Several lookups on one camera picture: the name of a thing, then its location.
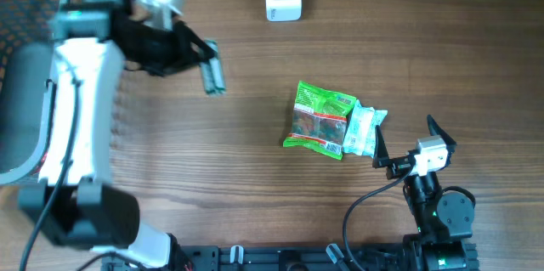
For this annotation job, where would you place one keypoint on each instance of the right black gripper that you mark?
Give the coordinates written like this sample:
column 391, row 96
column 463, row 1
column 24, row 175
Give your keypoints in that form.
column 398, row 166

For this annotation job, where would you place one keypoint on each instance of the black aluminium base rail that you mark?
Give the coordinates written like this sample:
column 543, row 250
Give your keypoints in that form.
column 297, row 258

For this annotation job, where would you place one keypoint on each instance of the green white gum pack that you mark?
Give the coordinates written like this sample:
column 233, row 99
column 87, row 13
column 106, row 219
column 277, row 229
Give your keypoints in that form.
column 212, row 72

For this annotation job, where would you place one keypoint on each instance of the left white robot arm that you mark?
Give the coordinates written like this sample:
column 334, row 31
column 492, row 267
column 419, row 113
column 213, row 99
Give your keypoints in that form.
column 74, row 203

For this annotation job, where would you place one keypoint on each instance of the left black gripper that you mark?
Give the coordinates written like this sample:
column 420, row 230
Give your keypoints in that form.
column 180, row 49

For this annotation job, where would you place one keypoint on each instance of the grey plastic mesh basket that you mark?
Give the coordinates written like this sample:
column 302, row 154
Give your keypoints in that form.
column 27, row 87

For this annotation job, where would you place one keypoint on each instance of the teal tissue pack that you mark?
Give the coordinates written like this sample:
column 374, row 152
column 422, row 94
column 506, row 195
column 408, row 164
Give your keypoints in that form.
column 360, row 138

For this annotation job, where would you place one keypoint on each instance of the green gummy candy bag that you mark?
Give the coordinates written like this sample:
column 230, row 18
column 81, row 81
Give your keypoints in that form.
column 319, row 120

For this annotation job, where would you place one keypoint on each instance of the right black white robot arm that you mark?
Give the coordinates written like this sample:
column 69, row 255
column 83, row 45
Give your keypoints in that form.
column 443, row 215

